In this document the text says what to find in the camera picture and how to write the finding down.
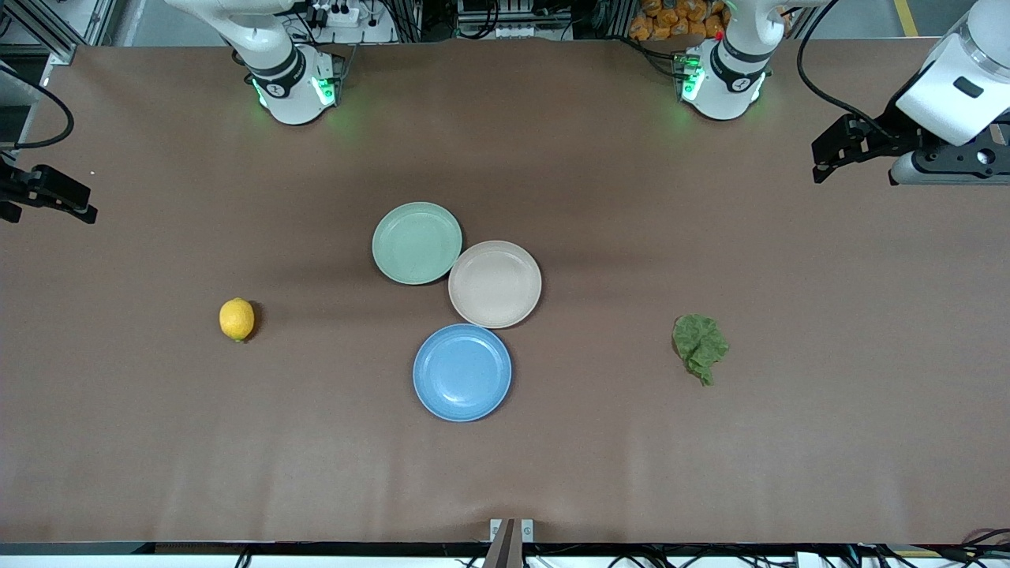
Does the black electronics rack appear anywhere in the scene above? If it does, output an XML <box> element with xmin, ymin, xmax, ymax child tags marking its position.
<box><xmin>456</xmin><ymin>0</ymin><xmax>574</xmax><ymax>42</ymax></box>

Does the green lettuce leaf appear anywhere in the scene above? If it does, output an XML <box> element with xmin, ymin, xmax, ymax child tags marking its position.
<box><xmin>671</xmin><ymin>314</ymin><xmax>731</xmax><ymax>387</ymax></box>

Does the aluminium frame extrusion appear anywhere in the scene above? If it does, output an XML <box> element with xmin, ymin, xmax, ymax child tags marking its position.
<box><xmin>0</xmin><ymin>0</ymin><xmax>121</xmax><ymax>65</ymax></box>

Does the grey camera mount pole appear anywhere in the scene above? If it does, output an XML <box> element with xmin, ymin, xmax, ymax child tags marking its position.
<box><xmin>483</xmin><ymin>518</ymin><xmax>518</xmax><ymax>568</ymax></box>

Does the pale green plate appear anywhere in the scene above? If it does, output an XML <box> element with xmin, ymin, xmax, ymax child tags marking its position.
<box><xmin>372</xmin><ymin>202</ymin><xmax>463</xmax><ymax>286</ymax></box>

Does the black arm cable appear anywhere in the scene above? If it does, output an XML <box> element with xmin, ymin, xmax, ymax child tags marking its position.
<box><xmin>795</xmin><ymin>0</ymin><xmax>896</xmax><ymax>136</ymax></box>
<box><xmin>0</xmin><ymin>66</ymin><xmax>76</xmax><ymax>151</ymax></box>

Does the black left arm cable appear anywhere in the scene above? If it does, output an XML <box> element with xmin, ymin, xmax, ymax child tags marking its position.
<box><xmin>795</xmin><ymin>0</ymin><xmax>896</xmax><ymax>136</ymax></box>

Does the small metal table bracket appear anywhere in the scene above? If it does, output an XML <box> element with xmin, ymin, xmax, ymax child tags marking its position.
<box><xmin>489</xmin><ymin>518</ymin><xmax>535</xmax><ymax>544</ymax></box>

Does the blue plate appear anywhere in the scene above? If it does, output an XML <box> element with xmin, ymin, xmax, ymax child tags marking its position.
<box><xmin>413</xmin><ymin>323</ymin><xmax>513</xmax><ymax>423</ymax></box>

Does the white power strip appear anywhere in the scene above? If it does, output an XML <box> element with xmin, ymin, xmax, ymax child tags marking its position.
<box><xmin>310</xmin><ymin>0</ymin><xmax>361</xmax><ymax>27</ymax></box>

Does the beige plate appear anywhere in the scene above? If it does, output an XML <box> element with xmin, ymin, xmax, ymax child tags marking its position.
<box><xmin>447</xmin><ymin>240</ymin><xmax>543</xmax><ymax>330</ymax></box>

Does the yellow lemon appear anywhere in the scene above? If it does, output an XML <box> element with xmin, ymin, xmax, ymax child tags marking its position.
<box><xmin>219</xmin><ymin>297</ymin><xmax>256</xmax><ymax>343</ymax></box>

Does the bag of oranges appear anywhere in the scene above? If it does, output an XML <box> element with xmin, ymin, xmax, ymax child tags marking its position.
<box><xmin>629</xmin><ymin>0</ymin><xmax>731</xmax><ymax>42</ymax></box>

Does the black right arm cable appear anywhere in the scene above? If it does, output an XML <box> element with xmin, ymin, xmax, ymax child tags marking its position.
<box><xmin>0</xmin><ymin>66</ymin><xmax>76</xmax><ymax>151</ymax></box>

